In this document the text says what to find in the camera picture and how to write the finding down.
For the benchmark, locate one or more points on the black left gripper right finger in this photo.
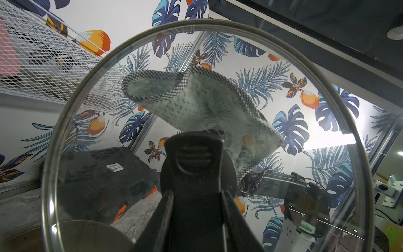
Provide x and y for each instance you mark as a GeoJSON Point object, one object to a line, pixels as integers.
{"type": "Point", "coordinates": [238, 236]}

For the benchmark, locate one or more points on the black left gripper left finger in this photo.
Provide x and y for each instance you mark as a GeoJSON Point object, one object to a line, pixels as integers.
{"type": "Point", "coordinates": [153, 238]}

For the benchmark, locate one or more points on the glass pot lid black knob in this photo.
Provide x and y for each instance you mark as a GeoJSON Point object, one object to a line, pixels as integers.
{"type": "Point", "coordinates": [195, 157]}

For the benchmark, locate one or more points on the green waffle cloth checkered trim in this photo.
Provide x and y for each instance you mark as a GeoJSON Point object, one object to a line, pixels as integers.
{"type": "Point", "coordinates": [200, 99]}

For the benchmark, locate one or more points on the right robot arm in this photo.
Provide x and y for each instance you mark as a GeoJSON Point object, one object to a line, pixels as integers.
{"type": "Point", "coordinates": [304, 209]}

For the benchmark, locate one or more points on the black plastic tool case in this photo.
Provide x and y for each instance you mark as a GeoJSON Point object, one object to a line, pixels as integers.
{"type": "Point", "coordinates": [98, 185]}

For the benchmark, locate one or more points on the pink triangular item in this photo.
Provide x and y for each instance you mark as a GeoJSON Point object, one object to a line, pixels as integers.
{"type": "Point", "coordinates": [10, 65]}

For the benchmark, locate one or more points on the white mesh wall basket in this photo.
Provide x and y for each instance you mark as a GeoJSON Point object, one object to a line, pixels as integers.
{"type": "Point", "coordinates": [53, 64]}

